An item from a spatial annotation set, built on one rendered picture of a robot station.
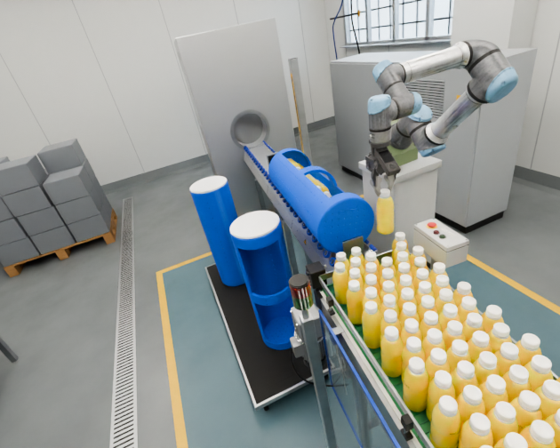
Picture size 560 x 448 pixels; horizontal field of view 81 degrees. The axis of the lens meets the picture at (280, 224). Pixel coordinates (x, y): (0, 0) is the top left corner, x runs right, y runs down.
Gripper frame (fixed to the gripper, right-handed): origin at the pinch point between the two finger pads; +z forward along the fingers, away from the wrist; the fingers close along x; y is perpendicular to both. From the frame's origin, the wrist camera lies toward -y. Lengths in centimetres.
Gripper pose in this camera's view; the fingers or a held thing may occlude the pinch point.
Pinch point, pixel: (384, 192)
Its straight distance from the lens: 133.7
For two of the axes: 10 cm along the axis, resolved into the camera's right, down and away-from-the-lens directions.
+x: -9.4, 3.0, -1.6
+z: 1.8, 8.4, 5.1
